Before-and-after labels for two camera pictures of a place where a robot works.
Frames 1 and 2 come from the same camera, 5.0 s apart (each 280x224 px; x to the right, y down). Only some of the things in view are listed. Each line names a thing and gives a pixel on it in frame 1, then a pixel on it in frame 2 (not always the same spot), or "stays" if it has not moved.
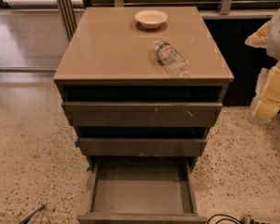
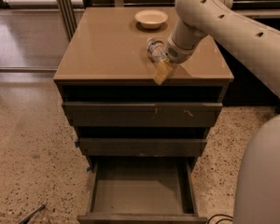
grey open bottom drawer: [142, 190] stays
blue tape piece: [77, 143] stays
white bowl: [151, 19] stays
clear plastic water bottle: [175, 63] → [155, 49]
